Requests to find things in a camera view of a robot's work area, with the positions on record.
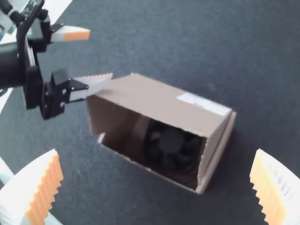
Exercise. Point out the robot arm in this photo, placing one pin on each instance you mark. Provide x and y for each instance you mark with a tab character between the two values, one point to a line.
9	68

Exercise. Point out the black mat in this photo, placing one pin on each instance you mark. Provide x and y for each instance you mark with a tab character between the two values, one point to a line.
187	35

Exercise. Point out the black square fan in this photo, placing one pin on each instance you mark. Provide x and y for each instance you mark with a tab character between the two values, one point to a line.
171	140

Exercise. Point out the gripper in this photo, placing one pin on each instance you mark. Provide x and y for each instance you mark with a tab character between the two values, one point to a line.
34	93

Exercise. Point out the cardboard box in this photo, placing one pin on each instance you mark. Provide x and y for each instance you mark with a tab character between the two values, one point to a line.
152	100

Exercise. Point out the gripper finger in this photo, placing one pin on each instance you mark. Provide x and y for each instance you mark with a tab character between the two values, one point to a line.
25	194
279	192

